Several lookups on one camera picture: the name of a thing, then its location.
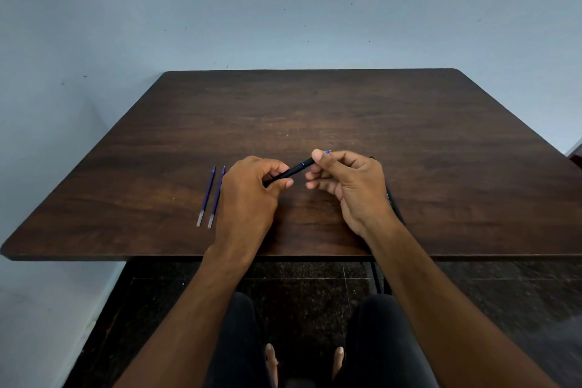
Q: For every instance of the person's left hand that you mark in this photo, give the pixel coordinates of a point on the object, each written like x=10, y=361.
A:
x=245, y=206

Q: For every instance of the person's right hand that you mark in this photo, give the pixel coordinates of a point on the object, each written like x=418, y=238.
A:
x=363, y=194

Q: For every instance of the person's right middle finger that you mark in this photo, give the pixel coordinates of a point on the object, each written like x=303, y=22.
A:
x=316, y=174

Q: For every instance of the person's right thumb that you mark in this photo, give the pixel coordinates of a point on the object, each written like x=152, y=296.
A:
x=328, y=166

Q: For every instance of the person's left thumb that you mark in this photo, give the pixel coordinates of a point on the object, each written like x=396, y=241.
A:
x=282, y=185

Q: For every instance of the black pen with blue tip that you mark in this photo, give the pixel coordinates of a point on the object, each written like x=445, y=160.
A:
x=295, y=169

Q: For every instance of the person's left forearm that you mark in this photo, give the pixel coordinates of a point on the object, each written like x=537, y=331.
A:
x=195, y=319

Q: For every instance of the person's right forearm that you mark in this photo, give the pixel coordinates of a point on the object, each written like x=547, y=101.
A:
x=436, y=310

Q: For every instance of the blue pen refill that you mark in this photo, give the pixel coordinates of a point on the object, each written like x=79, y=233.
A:
x=216, y=201
x=207, y=196

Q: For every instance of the black metal table leg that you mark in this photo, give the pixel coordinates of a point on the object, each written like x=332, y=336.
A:
x=377, y=277

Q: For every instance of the person's left leg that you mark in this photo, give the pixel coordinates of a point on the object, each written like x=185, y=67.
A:
x=238, y=346

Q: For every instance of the person's leg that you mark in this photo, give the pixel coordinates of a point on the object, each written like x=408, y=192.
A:
x=386, y=346
x=238, y=346

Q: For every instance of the person's left foot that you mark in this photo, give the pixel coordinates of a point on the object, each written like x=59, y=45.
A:
x=271, y=362

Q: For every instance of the person's foot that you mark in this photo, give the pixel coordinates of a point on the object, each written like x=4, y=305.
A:
x=338, y=360
x=271, y=362

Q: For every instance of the person's right foot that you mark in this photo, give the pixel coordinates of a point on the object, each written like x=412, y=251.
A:
x=338, y=360

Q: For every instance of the person's right leg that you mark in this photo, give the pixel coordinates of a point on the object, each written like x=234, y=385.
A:
x=386, y=346

